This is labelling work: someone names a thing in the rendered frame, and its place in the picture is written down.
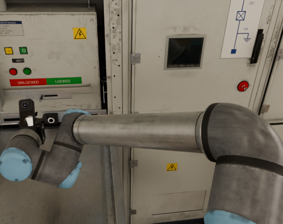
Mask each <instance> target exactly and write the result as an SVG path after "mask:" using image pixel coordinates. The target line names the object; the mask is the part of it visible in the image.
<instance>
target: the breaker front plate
mask: <svg viewBox="0 0 283 224"><path fill-rule="evenodd" d="M0 21H22V26H23V31H24V36H0V84H1V87H2V90H14V89H37V88H70V87H89V84H91V92H80V93H59V94H57V95H58V96H44V97H43V99H42V102H39V98H40V95H39V94H38V95H17V96H4V100H5V104H4V106H3V108H2V110H1V111H0V114H4V113H19V100H24V99H31V100H33V101H34V106H35V112H47V111H65V110H68V109H72V108H74V109H80V110H83V109H101V105H100V82H99V65H98V48H97V32H96V14H0ZM73 28H86V35H87V39H82V40H74V36H73ZM5 47H12V50H13V54H12V55H6V54H5V50H4V48H5ZM19 47H27V51H28V54H20V50H19ZM12 59H24V63H13V62H12ZM11 68H15V69H16V70H17V74H16V75H11V74H10V73H9V70H10V69H11ZM24 68H30V69H31V71H32V72H31V74H29V75H26V74H25V73H24V72H23V70H24ZM63 77H81V79H82V83H81V84H57V85H33V86H11V85H10V80H11V79H37V78H63Z"/></svg>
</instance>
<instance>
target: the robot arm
mask: <svg viewBox="0 0 283 224"><path fill-rule="evenodd" d="M19 113H20V122H19V127H20V130H18V131H17V132H15V133H14V134H13V136H12V137H11V139H10V141H9V143H8V145H7V147H6V148H5V150H4V151H3V152H2V153H1V155H0V173H1V175H2V176H3V177H4V178H6V179H8V180H10V181H22V180H25V179H27V178H29V179H32V180H36V181H39V182H42V183H45V184H49V185H52V186H55V187H57V188H64V189H69V188H71V187H72V185H73V184H74V182H75V181H76V179H77V177H78V174H79V172H80V169H81V166H82V163H81V161H78V160H79V158H80V155H81V152H82V149H83V146H84V144H96V145H107V146H118V147H129V148H144V149H155V150H166V151H177V152H192V153H203V154H204V155H205V156H206V158H207V159H208V160H209V161H211V162H215V163H216V164H215V170H214V175H213V180H212V185H211V191H210V196H209V201H208V206H207V213H206V214H205V216H204V224H283V141H282V140H281V138H280V137H279V135H278V133H277V132H276V131H275V129H274V128H272V126H271V125H270V124H269V123H268V122H267V121H266V120H265V119H263V118H262V117H261V116H259V115H258V114H256V113H255V112H253V111H251V110H250V109H248V108H246V107H243V106H241V105H238V104H233V103H212V104H210V105H208V106H207V108H206V109H205V110H204V111H199V112H161V113H136V114H110V115H91V114H90V113H88V112H86V111H84V110H80V109H74V108H72V109H68V110H67V111H66V112H65V114H64V116H63V117H62V121H61V124H60V127H59V129H58V132H57V134H56V137H55V139H54V142H53V145H52V147H51V150H50V151H49V152H48V151H45V150H43V149H40V146H41V145H42V144H44V142H45V139H46V136H45V132H44V128H43V127H44V126H43V124H45V123H46V122H47V119H46V116H45V115H44V114H43V113H41V112H35V106H34V101H33V100H31V99H24V100H19Z"/></svg>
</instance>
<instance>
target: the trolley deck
mask: <svg viewBox="0 0 283 224"><path fill-rule="evenodd" d="M44 132H45V136H46V139H45V142H44V144H42V145H41V146H40V149H43V150H45V151H48V152H49V151H50V150H51V147H52V145H53V142H54V139H55V137H56V134H57V132H58V129H55V130H45V131H44ZM14 133H15V132H3V133H0V155H1V153H2V152H3V151H4V150H5V148H6V147H7V145H8V143H9V141H10V139H11V137H12V136H13V134H14ZM112 160H113V170H114V179H115V189H116V203H117V212H118V222H119V224H127V221H126V213H125V206H124V196H123V188H122V181H121V173H120V163H119V156H118V148H117V146H112ZM78 161H81V163H82V166H81V169H80V172H79V174H78V177H77V179H76V181H75V182H74V184H73V185H72V187H71V188H69V189H64V188H57V187H55V186H52V185H49V184H45V183H42V182H39V181H36V180H32V179H29V178H27V179H25V180H22V181H10V180H8V179H6V178H4V177H3V176H2V175H1V173H0V224H106V207H105V189H104V164H103V146H102V145H96V144H84V146H83V149H82V152H81V155H80V158H79V160H78Z"/></svg>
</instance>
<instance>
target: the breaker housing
mask: <svg viewBox="0 0 283 224"><path fill-rule="evenodd" d="M6 5H7V11H4V12H0V14H96V15H97V12H96V3H90V5H91V7H87V5H88V3H6ZM96 24H97V18H96ZM96 32H97V27H96ZM97 40H98V36H97ZM97 48H98V44H97ZM98 59H100V58H99V53H98ZM98 65H99V61H98ZM99 73H100V70H99ZM99 82H100V77H99ZM100 88H101V86H100ZM45 96H58V95H45ZM100 98H101V94H100ZM101 102H102V101H101V100H100V105H101Z"/></svg>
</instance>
